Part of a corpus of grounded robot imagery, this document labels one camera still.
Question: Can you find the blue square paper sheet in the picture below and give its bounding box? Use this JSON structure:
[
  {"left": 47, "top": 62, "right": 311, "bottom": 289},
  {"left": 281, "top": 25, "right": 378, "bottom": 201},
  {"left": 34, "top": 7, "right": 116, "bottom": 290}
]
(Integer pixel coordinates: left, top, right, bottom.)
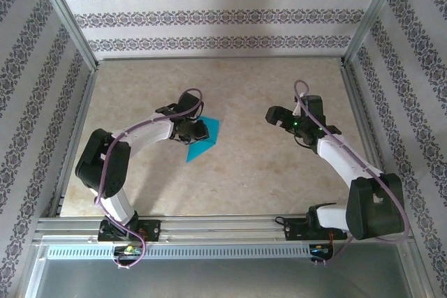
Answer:
[{"left": 184, "top": 115, "right": 221, "bottom": 163}]

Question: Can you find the grey metal sheet panel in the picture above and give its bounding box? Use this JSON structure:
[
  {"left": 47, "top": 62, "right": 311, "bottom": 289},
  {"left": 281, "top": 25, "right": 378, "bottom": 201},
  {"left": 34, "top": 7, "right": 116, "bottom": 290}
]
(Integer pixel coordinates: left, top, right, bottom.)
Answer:
[{"left": 24, "top": 241, "right": 427, "bottom": 298}]

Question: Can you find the small circuit board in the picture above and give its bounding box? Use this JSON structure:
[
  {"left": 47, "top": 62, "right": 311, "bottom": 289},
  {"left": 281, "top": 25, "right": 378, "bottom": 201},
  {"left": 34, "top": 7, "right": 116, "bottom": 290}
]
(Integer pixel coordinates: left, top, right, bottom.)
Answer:
[
  {"left": 113, "top": 245, "right": 144, "bottom": 257},
  {"left": 310, "top": 244, "right": 335, "bottom": 260}
]

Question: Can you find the aluminium back frame rail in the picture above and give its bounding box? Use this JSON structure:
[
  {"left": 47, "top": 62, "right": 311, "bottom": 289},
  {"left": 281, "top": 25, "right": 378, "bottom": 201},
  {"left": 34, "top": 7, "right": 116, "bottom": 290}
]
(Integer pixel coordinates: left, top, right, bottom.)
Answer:
[{"left": 96, "top": 55, "right": 345, "bottom": 62}]

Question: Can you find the aluminium right side rail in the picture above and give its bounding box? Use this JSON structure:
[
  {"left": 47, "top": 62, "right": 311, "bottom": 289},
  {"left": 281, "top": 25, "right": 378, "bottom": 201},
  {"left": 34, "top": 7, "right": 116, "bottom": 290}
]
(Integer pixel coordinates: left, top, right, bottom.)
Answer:
[{"left": 340, "top": 62, "right": 399, "bottom": 217}]

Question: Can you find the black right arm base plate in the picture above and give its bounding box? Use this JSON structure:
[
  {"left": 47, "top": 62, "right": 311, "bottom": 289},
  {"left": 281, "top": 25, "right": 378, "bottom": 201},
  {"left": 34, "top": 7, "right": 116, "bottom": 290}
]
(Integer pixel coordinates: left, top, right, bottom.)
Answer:
[{"left": 283, "top": 217, "right": 347, "bottom": 242}]

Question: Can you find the aluminium left side rail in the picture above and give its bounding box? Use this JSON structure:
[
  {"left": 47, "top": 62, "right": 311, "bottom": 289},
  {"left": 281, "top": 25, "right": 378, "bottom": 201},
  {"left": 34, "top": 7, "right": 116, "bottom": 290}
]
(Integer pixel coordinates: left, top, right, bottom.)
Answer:
[{"left": 47, "top": 66, "right": 101, "bottom": 218}]

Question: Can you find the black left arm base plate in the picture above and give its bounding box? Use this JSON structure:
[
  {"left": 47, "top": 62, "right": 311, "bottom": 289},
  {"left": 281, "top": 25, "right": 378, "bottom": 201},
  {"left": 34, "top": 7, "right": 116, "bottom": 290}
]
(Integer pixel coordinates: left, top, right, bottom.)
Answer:
[{"left": 97, "top": 219, "right": 162, "bottom": 243}]

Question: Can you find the aluminium right frame post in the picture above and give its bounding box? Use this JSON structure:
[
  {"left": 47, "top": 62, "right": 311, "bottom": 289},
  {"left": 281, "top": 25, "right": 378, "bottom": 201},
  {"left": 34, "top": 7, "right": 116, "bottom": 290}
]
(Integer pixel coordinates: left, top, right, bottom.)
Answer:
[{"left": 340, "top": 0, "right": 409, "bottom": 67}]

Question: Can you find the aluminium frame post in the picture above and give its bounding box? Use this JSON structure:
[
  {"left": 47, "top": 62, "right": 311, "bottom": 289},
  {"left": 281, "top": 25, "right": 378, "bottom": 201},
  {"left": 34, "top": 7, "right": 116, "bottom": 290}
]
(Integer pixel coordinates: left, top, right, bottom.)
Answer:
[
  {"left": 340, "top": 0, "right": 409, "bottom": 67},
  {"left": 29, "top": 0, "right": 101, "bottom": 70}
]

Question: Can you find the slotted grey cable duct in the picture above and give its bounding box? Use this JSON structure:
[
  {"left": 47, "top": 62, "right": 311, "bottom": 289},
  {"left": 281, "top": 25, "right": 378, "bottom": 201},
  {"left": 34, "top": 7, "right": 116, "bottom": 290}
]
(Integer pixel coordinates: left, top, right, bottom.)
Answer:
[{"left": 45, "top": 244, "right": 332, "bottom": 260}]

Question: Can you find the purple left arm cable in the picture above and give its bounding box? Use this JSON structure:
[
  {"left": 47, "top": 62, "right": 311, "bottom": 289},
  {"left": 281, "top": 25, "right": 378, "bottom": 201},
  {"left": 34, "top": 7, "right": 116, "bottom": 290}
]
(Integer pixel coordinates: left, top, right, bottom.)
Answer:
[{"left": 94, "top": 88, "right": 204, "bottom": 271}]

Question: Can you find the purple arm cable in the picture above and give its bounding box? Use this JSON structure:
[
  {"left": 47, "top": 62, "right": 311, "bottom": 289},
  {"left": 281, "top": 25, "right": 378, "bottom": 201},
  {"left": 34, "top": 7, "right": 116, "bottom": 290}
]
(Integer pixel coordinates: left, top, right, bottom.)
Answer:
[
  {"left": 94, "top": 88, "right": 204, "bottom": 271},
  {"left": 293, "top": 80, "right": 411, "bottom": 267}
]

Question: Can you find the aluminium left frame post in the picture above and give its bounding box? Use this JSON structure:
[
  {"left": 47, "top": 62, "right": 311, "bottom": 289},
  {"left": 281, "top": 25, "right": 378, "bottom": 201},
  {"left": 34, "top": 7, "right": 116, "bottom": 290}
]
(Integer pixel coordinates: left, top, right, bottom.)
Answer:
[{"left": 29, "top": 0, "right": 101, "bottom": 70}]

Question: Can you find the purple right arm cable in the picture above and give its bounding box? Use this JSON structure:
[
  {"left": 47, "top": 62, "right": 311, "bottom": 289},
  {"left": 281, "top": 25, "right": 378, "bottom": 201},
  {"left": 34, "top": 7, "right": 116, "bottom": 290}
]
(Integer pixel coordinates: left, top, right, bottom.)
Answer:
[{"left": 293, "top": 80, "right": 411, "bottom": 267}]

